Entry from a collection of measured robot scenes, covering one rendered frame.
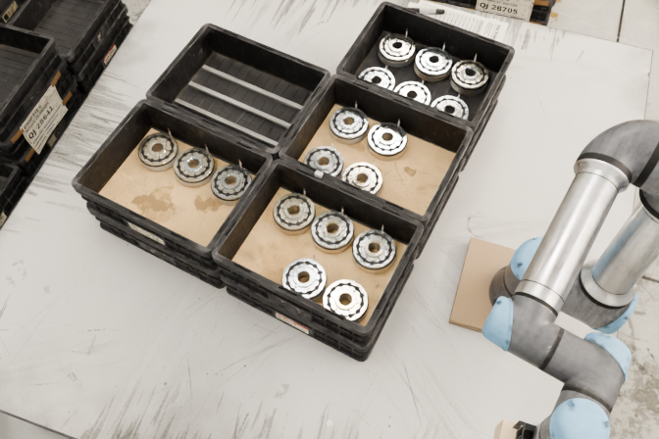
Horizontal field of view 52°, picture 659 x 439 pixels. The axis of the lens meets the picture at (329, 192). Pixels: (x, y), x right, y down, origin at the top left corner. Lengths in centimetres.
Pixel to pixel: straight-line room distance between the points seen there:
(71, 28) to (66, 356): 147
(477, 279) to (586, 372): 68
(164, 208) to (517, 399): 96
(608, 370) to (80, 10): 238
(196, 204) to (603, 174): 97
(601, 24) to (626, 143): 222
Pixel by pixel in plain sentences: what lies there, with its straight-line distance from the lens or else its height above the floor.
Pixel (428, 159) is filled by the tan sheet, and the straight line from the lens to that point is 176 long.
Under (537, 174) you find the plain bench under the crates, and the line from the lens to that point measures 195.
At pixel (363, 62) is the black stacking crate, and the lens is 195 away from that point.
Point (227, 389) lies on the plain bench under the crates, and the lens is 166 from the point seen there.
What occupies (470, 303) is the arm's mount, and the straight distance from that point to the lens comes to 171.
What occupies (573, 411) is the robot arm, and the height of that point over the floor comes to 131.
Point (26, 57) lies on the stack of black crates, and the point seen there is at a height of 49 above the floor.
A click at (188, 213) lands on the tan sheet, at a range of 171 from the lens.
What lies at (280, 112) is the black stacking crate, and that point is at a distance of 185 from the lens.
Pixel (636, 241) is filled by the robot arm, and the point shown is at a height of 115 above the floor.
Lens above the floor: 229
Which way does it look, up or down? 60 degrees down
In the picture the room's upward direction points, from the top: 2 degrees counter-clockwise
